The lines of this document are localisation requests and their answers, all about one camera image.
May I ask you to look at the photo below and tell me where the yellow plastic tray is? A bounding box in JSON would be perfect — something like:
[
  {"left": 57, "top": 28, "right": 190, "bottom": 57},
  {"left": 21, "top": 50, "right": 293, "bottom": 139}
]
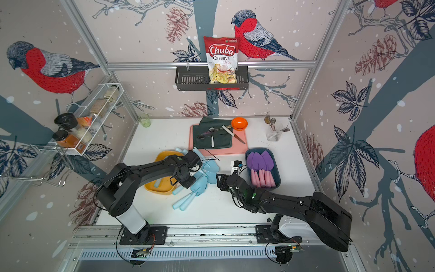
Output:
[{"left": 144, "top": 151, "right": 183, "bottom": 196}]

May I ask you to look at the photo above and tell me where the purple shovel pink handle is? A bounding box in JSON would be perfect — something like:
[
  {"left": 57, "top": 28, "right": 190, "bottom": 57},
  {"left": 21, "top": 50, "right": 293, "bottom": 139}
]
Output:
[
  {"left": 254, "top": 153, "right": 266, "bottom": 188},
  {"left": 262, "top": 151, "right": 276, "bottom": 188},
  {"left": 246, "top": 153, "right": 260, "bottom": 188}
]

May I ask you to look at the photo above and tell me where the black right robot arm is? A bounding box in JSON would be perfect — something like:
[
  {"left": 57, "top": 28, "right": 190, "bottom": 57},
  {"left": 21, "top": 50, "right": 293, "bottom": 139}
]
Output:
[{"left": 216, "top": 173, "right": 352, "bottom": 252}]

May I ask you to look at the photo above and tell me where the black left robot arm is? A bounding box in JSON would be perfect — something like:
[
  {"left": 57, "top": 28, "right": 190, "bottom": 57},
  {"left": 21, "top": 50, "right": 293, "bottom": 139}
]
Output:
[{"left": 95, "top": 150, "right": 202, "bottom": 236}]

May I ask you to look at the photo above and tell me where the teal storage box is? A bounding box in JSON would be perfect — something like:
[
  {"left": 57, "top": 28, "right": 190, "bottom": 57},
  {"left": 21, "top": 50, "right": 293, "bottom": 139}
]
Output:
[{"left": 245, "top": 148, "right": 281, "bottom": 190}]

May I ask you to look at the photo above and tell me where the dark green cloth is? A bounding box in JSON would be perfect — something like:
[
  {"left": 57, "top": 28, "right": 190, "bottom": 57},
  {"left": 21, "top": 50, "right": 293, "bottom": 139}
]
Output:
[{"left": 192, "top": 117, "right": 233, "bottom": 149}]

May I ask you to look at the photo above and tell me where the pink cutting board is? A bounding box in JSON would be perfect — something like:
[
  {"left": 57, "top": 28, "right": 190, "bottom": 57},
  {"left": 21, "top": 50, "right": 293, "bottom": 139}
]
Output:
[{"left": 198, "top": 130, "right": 249, "bottom": 155}]

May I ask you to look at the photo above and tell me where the dark metal spoon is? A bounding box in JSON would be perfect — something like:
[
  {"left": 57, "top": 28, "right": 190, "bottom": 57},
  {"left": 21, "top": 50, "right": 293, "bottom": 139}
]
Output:
[{"left": 197, "top": 128, "right": 224, "bottom": 139}]

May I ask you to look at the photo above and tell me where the small green glass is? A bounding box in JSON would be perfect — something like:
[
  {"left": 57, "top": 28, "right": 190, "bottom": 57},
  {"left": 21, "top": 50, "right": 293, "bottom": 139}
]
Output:
[{"left": 138, "top": 113, "right": 151, "bottom": 128}]

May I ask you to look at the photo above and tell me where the orange bowl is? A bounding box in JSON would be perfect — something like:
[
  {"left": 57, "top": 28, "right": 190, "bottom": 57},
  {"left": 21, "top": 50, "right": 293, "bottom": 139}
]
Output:
[{"left": 231, "top": 117, "right": 248, "bottom": 131}]

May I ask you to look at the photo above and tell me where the clear cup with utensils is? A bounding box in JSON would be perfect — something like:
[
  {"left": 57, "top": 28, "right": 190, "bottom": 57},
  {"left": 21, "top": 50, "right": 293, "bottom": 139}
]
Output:
[{"left": 264, "top": 112, "right": 291, "bottom": 142}]

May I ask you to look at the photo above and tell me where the orange spice jar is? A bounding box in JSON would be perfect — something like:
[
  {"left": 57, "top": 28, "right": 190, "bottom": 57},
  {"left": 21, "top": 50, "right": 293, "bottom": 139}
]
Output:
[{"left": 52, "top": 130, "right": 79, "bottom": 148}]

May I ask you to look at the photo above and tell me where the black lid spice jar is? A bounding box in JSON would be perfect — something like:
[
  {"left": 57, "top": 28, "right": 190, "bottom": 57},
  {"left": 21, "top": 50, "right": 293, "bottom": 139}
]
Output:
[{"left": 54, "top": 113, "right": 79, "bottom": 130}]

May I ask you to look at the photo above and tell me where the Chuba cassava chips bag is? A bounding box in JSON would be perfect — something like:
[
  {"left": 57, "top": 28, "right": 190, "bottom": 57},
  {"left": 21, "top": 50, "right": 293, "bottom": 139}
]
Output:
[{"left": 204, "top": 36, "right": 239, "bottom": 84}]

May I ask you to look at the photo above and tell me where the light blue shovel white handle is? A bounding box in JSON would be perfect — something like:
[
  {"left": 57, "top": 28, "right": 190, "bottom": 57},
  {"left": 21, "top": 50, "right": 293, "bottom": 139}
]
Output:
[{"left": 197, "top": 151, "right": 220, "bottom": 184}]

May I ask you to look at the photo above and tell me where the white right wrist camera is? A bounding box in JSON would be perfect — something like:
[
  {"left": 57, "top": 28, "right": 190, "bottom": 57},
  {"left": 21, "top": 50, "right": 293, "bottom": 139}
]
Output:
[{"left": 231, "top": 160, "right": 244, "bottom": 175}]

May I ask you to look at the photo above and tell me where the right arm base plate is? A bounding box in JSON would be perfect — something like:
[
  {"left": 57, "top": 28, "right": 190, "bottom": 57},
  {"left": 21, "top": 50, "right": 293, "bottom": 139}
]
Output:
[{"left": 254, "top": 214, "right": 302, "bottom": 244}]

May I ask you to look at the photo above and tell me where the white handled knife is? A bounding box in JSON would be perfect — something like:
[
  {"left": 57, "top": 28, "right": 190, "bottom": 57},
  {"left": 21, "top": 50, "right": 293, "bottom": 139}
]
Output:
[{"left": 222, "top": 125, "right": 246, "bottom": 145}]

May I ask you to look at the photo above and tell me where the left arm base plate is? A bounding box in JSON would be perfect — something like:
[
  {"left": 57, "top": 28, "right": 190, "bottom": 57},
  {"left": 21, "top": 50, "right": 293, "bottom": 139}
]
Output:
[{"left": 120, "top": 224, "right": 169, "bottom": 245}]

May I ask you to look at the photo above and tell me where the black wire basket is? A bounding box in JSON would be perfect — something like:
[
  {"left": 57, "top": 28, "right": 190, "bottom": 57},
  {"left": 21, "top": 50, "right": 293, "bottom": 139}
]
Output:
[{"left": 175, "top": 66, "right": 249, "bottom": 91}]

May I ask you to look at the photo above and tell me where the white wire spice rack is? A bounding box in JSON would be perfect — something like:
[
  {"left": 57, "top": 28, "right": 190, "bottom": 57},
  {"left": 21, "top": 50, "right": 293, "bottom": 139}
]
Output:
[{"left": 66, "top": 83, "right": 124, "bottom": 156}]

